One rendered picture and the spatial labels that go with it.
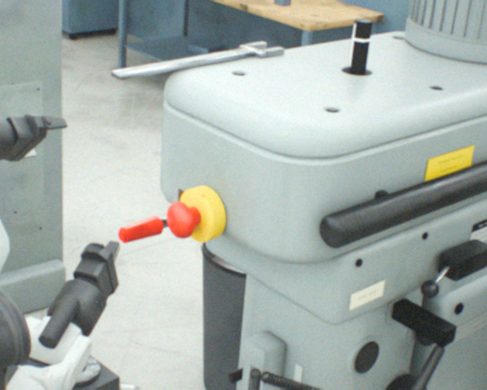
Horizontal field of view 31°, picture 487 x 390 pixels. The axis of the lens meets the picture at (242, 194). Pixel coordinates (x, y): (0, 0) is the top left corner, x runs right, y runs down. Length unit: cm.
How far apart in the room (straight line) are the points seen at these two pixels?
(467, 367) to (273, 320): 33
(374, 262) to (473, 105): 21
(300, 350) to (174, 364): 267
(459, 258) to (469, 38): 28
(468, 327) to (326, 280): 33
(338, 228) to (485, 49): 39
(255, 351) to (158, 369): 263
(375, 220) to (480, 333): 45
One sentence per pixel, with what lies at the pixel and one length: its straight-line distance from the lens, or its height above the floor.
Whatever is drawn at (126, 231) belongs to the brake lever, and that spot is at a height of 171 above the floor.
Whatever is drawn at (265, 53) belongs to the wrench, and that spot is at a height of 190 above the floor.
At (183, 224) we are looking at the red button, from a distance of 94.
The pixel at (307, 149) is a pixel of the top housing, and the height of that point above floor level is 187.
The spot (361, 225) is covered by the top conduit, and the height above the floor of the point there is 180.
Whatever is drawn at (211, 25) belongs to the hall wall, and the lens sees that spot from 784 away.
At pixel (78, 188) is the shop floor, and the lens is 534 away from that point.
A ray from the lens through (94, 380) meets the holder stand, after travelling 177.
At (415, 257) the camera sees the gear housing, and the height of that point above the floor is 169.
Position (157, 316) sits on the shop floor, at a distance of 410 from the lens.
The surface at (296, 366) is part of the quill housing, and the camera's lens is 115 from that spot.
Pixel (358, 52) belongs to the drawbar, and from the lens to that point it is 106.
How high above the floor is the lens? 218
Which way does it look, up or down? 24 degrees down
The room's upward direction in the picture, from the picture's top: 5 degrees clockwise
